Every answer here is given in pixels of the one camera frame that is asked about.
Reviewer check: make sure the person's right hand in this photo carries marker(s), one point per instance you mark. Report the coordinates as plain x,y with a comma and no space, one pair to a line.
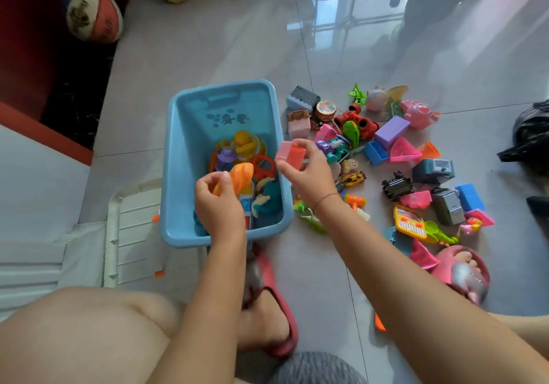
311,178

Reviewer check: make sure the person's left hand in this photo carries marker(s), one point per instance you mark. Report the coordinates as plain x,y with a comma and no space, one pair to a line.
218,208

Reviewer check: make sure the pink red toy block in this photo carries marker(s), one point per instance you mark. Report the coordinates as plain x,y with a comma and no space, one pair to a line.
291,154

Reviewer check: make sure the orange toy bread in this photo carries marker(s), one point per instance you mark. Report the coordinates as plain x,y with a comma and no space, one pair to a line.
242,178

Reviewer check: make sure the teal purple toy robot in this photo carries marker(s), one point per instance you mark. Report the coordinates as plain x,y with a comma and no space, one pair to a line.
332,146

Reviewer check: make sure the yellow toy race car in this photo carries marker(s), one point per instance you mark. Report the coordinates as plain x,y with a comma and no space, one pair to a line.
354,179

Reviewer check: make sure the teal toy creature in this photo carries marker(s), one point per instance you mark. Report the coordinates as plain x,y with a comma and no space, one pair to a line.
270,199

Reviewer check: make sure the pink house-shaped toy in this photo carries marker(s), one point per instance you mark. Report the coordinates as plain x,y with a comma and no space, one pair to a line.
324,133

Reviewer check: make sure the blue plastic storage bin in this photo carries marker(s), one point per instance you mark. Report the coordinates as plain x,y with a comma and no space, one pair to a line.
188,161

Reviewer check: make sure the green oval toy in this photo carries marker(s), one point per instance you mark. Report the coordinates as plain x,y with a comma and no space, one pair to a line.
351,133

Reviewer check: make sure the round colourful toy drum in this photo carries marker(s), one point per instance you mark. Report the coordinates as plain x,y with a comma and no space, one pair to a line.
326,111

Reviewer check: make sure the yellow duck toy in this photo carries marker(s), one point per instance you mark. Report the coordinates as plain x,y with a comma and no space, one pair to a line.
244,143

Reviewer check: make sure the red toy camera robot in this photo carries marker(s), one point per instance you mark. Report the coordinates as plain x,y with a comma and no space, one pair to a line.
364,126

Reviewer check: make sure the grey toothed toy block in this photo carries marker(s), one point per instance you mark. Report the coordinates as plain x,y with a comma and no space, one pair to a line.
304,96

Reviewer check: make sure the black toy vehicle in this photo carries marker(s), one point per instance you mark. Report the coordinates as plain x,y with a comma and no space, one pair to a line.
396,186

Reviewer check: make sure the white plastic lid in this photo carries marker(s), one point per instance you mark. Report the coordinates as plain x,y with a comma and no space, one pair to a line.
133,233

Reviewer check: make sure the purple foam block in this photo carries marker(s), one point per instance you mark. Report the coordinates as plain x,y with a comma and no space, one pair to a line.
391,132

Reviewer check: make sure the green toy airplane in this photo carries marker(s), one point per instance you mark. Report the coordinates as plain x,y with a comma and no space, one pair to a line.
357,95

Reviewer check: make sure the round pink pig toy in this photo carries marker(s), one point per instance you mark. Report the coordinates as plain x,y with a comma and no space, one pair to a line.
377,100

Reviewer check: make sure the yellow toy phone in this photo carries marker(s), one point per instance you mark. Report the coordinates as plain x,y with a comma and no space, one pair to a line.
409,221

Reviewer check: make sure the teal toy cube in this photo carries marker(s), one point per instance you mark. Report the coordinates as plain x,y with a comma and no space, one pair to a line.
399,244

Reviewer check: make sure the small green toy piece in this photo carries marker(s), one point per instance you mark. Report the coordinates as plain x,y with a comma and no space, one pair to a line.
396,108

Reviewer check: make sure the blue-grey toy appliance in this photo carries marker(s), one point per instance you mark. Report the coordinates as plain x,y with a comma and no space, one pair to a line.
433,171

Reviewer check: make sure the pink pig toy pot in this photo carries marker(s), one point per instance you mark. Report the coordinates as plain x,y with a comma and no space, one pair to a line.
418,114

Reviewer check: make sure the lime green toy scoop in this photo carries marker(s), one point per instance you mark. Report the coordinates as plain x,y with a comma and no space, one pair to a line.
433,231

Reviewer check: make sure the grey toy refrigerator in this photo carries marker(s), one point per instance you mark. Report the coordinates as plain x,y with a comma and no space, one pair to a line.
448,207

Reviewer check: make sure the blue toy block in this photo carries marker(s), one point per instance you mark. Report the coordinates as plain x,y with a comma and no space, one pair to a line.
469,197

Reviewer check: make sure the orange toy piece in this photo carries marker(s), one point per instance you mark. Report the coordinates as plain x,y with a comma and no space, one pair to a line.
379,323

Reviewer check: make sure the small pink yellow toy figure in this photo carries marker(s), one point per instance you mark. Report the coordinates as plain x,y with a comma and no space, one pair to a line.
471,227

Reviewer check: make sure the person's left forearm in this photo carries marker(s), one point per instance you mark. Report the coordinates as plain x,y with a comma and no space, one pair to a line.
206,311

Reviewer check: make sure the person's right forearm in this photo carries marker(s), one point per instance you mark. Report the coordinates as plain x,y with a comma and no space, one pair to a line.
407,293

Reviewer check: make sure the pink left slipper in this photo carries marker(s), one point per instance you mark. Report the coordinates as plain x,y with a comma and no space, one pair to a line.
274,281

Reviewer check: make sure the pink slipper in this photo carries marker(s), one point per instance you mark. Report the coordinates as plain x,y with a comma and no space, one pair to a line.
274,281
439,268

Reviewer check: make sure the pink right slipper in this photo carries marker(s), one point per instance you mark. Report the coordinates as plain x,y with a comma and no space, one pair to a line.
439,268

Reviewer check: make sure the grey knit garment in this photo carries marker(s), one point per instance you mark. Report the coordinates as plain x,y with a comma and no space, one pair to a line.
317,368

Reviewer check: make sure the black plastic bag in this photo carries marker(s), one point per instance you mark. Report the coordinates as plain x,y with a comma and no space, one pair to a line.
532,139

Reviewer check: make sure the black furniture foot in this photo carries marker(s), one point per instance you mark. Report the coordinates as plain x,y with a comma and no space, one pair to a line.
539,206

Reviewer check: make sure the striped basketball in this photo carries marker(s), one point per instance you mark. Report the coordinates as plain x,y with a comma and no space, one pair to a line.
92,11

